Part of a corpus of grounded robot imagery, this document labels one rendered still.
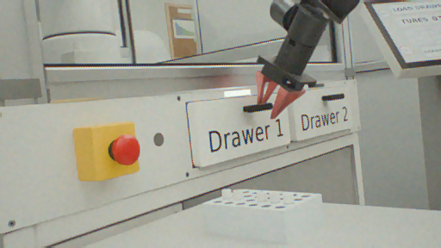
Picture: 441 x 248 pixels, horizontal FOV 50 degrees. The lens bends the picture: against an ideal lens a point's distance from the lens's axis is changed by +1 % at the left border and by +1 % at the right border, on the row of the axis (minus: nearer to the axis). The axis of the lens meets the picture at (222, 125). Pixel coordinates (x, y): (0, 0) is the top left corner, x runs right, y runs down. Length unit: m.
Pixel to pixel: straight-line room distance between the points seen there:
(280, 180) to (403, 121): 1.57
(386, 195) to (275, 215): 2.13
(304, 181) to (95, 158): 0.62
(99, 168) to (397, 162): 2.11
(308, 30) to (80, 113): 0.40
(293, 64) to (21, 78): 0.45
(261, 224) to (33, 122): 0.30
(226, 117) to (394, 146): 1.81
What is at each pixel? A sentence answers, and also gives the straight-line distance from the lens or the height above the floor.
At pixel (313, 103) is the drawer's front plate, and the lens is 1.10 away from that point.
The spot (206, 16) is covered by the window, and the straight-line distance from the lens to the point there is 0.88.
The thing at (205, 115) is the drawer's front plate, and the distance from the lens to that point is 0.79.
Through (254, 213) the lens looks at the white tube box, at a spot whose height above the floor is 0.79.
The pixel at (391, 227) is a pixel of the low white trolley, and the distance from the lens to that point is 0.58.
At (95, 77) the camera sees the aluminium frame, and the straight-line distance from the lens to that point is 0.67.
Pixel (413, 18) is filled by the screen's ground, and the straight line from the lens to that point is 1.64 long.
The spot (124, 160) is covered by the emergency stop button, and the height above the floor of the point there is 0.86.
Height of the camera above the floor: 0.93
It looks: 3 degrees down
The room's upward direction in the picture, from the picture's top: 6 degrees counter-clockwise
